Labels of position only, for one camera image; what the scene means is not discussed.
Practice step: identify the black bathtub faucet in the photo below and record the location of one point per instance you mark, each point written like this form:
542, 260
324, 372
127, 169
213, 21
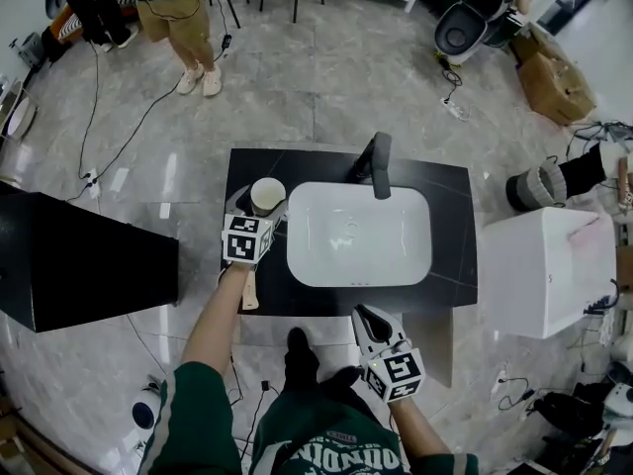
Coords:
601, 307

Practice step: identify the orange sofa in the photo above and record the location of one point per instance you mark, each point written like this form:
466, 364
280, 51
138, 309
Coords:
66, 25

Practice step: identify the black power adapter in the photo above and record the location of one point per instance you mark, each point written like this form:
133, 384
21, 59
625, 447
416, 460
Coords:
227, 40

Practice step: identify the person's black shoe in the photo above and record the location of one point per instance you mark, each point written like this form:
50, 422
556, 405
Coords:
348, 375
299, 342

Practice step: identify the white paper cup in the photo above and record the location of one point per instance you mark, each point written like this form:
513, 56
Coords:
267, 193

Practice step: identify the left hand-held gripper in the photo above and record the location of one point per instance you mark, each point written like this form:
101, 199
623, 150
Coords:
247, 240

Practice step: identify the dark framed picture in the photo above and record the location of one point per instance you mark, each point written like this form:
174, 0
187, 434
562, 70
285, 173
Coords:
569, 3

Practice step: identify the cardboard box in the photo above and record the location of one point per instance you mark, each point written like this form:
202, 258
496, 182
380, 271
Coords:
549, 77

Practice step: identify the person's left black shoe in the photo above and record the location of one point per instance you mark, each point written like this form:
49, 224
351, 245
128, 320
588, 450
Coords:
299, 342

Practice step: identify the white round device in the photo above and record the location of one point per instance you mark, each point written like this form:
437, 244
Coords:
143, 411

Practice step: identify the white power strip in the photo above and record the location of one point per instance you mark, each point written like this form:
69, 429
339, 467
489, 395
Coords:
500, 379
91, 177
455, 109

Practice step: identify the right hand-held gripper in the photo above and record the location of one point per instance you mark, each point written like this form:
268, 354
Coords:
395, 371

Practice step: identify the grey ribbed basket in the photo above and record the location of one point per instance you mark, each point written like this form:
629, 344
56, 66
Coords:
536, 186

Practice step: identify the white sink basin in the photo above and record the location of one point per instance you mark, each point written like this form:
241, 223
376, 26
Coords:
356, 245

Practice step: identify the person's right black shoe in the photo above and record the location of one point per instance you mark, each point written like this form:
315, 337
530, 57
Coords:
348, 375

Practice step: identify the black pedestal cabinet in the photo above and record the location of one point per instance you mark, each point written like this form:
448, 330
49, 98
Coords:
89, 265

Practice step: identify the person's black trousers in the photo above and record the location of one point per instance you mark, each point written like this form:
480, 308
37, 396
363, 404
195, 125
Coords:
301, 374

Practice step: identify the person's right forearm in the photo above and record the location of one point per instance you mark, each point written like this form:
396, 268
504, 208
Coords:
415, 423

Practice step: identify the person's left forearm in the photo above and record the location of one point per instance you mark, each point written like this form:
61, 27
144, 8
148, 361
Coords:
217, 314

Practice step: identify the black floor bag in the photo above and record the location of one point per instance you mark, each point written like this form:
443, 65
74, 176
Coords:
569, 408

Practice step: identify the vanity cabinet door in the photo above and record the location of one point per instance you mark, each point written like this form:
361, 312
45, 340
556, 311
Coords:
430, 344

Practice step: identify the white bathtub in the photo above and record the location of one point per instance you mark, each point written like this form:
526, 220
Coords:
544, 275

